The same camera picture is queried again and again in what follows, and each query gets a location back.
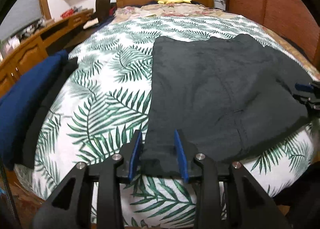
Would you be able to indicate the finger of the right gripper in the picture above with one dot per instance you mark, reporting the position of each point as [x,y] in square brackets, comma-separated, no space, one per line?
[307,92]
[313,110]

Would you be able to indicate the folded blue garment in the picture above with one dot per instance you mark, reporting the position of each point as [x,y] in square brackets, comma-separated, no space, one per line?
[25,106]

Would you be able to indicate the palm leaf bedspread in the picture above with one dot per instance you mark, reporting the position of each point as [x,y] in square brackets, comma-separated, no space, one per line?
[108,97]

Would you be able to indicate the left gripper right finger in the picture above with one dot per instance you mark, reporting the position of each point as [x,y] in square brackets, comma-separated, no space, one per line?
[229,197]

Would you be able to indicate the grey window blind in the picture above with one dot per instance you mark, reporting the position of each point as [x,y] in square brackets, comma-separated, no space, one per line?
[22,14]

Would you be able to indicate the black zip jacket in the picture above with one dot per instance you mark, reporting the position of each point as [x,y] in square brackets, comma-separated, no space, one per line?
[232,98]

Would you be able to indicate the wooden wardrobe louvre door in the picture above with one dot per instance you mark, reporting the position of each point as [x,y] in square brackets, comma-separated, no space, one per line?
[289,18]

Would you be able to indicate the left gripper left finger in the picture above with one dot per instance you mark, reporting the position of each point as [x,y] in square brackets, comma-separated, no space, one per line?
[69,205]

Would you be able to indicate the dark wooden chair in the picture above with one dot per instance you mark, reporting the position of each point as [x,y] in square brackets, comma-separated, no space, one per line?
[102,9]

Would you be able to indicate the red basket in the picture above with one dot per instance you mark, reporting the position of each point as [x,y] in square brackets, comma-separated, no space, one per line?
[67,13]

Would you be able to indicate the floral quilt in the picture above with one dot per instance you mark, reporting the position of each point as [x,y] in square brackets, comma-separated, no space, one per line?
[188,10]

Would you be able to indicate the wooden desk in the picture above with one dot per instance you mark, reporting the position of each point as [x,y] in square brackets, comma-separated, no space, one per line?
[33,50]

